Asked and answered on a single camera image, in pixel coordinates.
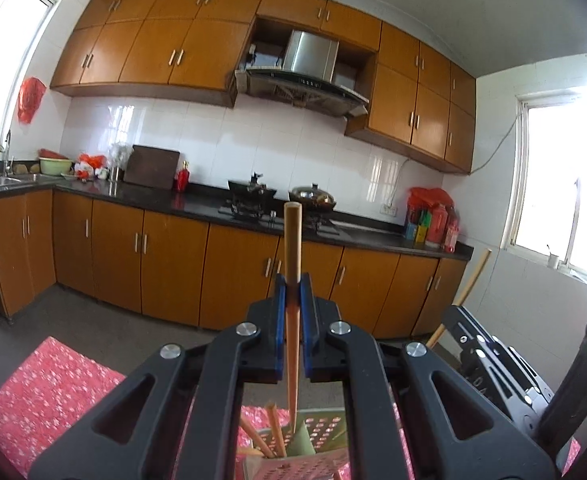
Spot hanging red plastic bag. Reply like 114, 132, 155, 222
17, 77, 47, 125

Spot wooden stove base cabinets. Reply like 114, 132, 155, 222
53, 192, 469, 339

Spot wall cable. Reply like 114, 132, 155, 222
392, 109, 520, 208

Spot red bags with bottles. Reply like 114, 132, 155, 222
405, 187, 461, 253

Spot black kitchen countertop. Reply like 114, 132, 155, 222
0, 177, 474, 261

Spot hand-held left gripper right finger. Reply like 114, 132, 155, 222
299, 274, 559, 480

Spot green plastic basin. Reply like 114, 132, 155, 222
38, 157, 74, 176

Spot red bag with white print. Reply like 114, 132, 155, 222
74, 154, 108, 180

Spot window above sink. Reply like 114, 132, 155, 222
0, 0, 62, 148

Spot red floral tablecloth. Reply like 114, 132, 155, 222
0, 336, 581, 480

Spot wok with metal lid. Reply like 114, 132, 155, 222
288, 183, 337, 212

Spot metal cup with utensils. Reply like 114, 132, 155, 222
109, 142, 131, 182

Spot wooden wall cabinets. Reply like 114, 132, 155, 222
49, 0, 477, 176

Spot grey perforated utensil holder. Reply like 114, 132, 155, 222
240, 407, 349, 480

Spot black frying pan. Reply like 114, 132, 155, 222
227, 171, 278, 200

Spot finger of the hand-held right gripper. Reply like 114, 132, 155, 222
443, 305, 497, 361

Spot wooden sink base cabinets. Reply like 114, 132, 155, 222
0, 190, 56, 318

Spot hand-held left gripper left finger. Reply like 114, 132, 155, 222
28, 274, 288, 480

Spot steel sink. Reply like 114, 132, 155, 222
0, 174, 54, 189

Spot dark wooden cutting board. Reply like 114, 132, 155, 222
123, 145, 180, 190

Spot metal faucet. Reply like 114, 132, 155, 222
0, 130, 16, 176

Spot black gas stove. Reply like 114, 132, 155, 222
218, 199, 343, 237

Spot side window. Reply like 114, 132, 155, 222
506, 80, 587, 288

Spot steel range hood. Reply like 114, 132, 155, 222
234, 30, 370, 120

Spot wooden chopstick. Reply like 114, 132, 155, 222
283, 202, 303, 433
264, 400, 288, 458
238, 415, 276, 458
426, 249, 493, 349

